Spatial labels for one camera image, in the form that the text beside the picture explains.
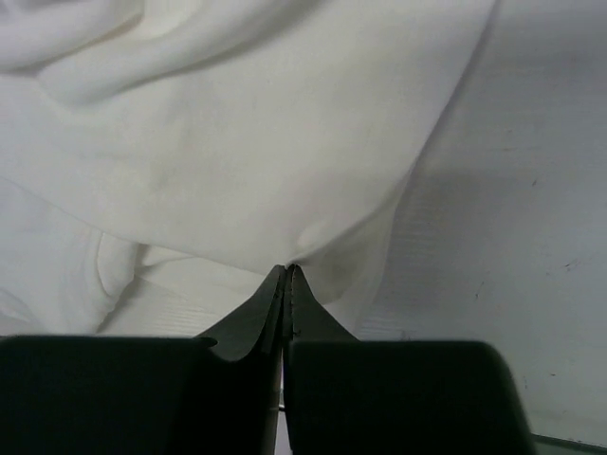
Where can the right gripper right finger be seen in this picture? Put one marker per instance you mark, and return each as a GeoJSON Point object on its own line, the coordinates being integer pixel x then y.
{"type": "Point", "coordinates": [347, 396]}

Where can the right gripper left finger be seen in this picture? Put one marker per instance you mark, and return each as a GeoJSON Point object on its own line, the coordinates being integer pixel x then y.
{"type": "Point", "coordinates": [215, 393]}

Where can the plain white t shirt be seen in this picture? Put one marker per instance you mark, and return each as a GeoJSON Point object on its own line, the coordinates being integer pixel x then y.
{"type": "Point", "coordinates": [158, 158]}

